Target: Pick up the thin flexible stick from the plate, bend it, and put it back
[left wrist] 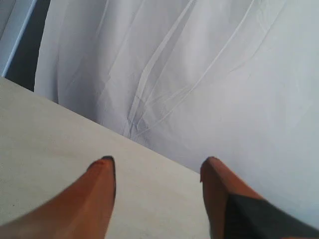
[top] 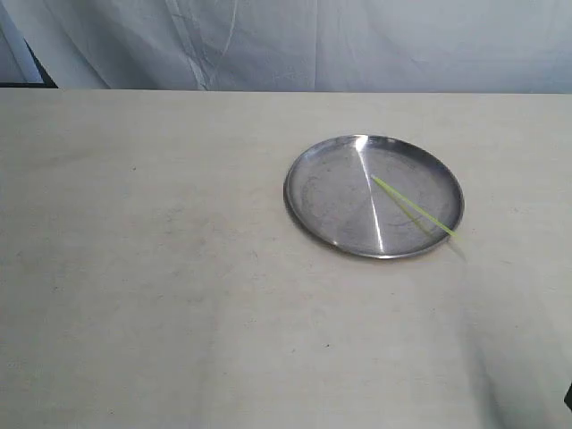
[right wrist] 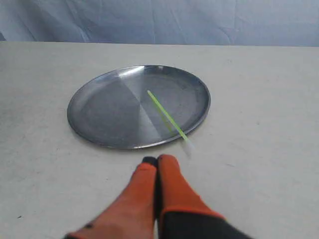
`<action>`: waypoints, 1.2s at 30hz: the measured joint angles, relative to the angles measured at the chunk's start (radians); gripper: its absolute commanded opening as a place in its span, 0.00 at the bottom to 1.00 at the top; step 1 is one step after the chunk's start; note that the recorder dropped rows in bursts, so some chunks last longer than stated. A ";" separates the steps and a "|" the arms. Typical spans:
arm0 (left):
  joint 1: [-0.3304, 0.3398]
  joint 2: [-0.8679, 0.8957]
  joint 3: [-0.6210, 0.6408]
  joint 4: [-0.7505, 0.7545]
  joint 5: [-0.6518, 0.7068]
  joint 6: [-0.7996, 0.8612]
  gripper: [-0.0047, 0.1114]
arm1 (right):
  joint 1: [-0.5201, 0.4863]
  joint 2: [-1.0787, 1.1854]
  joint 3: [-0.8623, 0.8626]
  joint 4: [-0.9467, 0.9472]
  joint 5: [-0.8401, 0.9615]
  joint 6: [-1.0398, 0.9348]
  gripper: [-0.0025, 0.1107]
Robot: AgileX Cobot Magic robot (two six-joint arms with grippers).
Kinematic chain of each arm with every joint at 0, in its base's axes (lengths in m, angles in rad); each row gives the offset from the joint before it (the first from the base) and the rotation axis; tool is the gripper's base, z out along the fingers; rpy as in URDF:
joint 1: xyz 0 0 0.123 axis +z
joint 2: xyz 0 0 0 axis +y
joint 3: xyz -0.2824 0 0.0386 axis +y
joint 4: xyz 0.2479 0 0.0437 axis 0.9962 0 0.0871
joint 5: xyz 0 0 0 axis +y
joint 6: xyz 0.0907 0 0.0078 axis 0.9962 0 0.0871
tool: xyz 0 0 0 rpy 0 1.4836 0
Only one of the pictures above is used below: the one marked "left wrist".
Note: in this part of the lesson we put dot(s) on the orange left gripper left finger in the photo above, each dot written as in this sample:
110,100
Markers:
81,211

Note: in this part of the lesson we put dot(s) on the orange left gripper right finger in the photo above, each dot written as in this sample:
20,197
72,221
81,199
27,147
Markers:
236,211

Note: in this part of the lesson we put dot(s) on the white backdrop curtain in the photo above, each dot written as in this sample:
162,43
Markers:
189,79

